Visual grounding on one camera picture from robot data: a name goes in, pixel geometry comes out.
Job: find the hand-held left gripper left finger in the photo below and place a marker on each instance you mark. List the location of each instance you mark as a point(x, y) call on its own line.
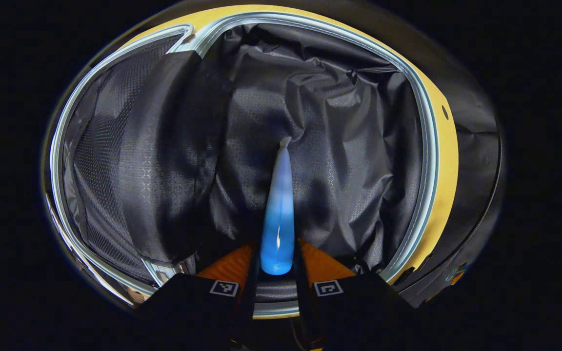
point(248, 302)

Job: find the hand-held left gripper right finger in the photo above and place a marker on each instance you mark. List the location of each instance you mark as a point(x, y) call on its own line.
point(303, 302)

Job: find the light blue suitcase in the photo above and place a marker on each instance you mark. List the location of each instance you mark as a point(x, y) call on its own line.
point(349, 146)

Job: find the dark table grommet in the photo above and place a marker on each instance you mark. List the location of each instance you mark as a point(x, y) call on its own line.
point(445, 112)

